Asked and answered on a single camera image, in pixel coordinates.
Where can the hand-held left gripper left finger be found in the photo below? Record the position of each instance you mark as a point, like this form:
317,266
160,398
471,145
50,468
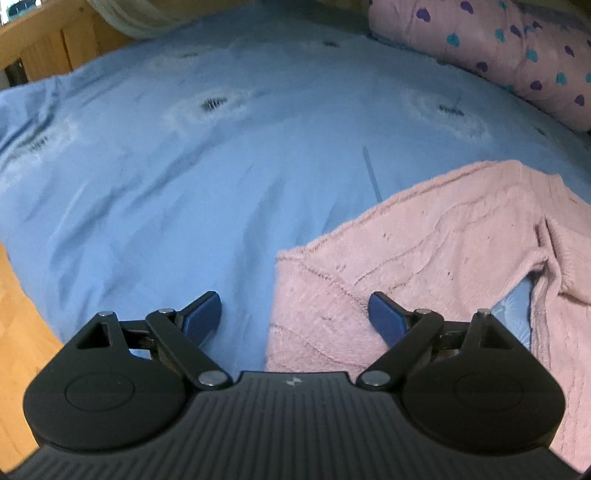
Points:
203,319

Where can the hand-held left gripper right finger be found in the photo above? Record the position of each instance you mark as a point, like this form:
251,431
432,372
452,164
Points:
386,319

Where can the pink knitted sweater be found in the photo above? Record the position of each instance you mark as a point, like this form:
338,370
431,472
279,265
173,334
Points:
415,258

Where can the blue bed sheet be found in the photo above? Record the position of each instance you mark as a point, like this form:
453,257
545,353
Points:
194,184

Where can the pink heart-patterned pillow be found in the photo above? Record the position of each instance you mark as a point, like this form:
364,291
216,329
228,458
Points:
503,46

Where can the sheer beige curtain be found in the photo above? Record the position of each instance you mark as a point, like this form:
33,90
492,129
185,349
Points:
147,16

